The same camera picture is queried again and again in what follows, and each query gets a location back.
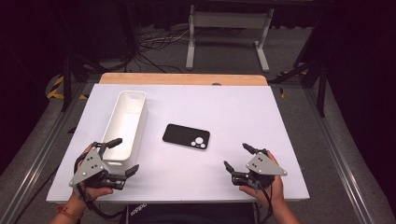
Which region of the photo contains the black cloth with white print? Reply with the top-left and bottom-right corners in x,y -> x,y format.
120,203 -> 260,224

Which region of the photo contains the tangle of floor cables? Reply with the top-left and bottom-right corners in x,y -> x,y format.
130,26 -> 191,74

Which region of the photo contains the black phone case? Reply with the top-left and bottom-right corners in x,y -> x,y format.
162,123 -> 211,150

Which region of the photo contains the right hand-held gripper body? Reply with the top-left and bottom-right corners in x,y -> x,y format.
231,148 -> 289,191

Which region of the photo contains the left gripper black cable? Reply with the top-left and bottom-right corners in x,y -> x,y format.
76,185 -> 127,220

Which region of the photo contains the person's left hand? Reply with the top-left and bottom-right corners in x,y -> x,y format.
71,143 -> 115,206

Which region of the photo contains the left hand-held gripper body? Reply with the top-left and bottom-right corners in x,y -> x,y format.
68,142 -> 128,191

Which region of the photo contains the white plastic storage bin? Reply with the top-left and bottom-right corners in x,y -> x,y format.
100,90 -> 149,173

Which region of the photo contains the aluminium floor rail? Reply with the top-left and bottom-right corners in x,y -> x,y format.
303,88 -> 375,224
0,82 -> 92,224

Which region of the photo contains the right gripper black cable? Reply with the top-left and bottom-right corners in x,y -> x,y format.
253,183 -> 275,224

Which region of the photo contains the black tripod stand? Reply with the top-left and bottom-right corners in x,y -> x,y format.
60,52 -> 104,113
269,18 -> 328,119

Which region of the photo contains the white board sheet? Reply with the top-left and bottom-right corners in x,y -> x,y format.
46,83 -> 311,203

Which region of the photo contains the person's right hand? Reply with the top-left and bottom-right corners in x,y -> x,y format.
238,149 -> 288,209

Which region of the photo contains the white metal stand frame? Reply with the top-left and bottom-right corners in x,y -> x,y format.
185,4 -> 276,73

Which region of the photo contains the red string bracelet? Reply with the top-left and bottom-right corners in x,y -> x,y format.
56,205 -> 84,221

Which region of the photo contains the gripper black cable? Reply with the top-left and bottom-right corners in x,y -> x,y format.
76,185 -> 127,220
253,183 -> 275,224

